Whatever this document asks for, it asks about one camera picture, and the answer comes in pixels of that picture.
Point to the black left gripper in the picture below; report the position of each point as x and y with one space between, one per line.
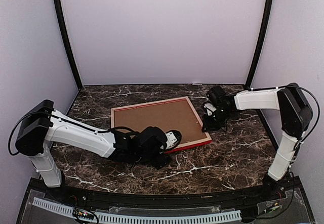
160 162

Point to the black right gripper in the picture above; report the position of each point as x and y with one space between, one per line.
209 127

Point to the red wooden picture frame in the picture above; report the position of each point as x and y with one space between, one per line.
197 143

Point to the brown cardboard backing board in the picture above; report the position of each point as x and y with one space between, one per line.
157 117

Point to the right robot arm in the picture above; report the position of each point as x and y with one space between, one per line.
295 112

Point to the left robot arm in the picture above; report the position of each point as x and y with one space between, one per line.
44 124

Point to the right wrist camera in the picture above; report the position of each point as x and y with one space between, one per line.
215 105

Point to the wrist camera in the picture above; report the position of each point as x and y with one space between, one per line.
215 105
153 138

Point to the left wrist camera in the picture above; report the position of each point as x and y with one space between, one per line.
153 138

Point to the white slotted cable duct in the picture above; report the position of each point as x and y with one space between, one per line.
138 215

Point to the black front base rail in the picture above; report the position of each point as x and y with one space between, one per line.
89 199

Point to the black right enclosure post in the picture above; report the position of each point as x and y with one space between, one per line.
260 43

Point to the black enclosure post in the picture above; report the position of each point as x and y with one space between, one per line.
66 43
260 43

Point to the black left enclosure post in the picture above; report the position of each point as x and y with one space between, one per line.
66 43

